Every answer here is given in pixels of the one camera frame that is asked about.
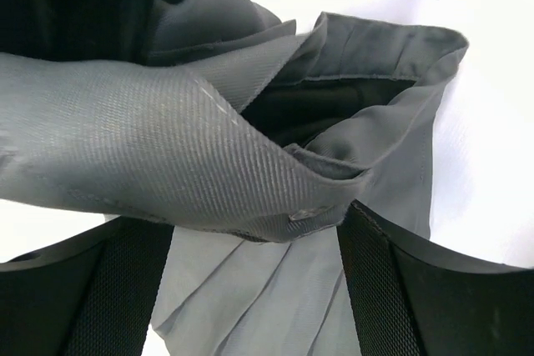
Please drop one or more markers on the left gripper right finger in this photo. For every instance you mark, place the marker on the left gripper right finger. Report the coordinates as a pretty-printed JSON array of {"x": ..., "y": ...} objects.
[{"x": 410, "y": 296}]

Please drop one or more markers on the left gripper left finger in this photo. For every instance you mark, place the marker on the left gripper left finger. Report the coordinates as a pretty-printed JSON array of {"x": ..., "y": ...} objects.
[{"x": 91, "y": 294}]

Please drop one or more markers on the grey pleated skirt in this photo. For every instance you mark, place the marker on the grey pleated skirt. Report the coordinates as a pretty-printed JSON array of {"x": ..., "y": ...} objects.
[{"x": 249, "y": 139}]

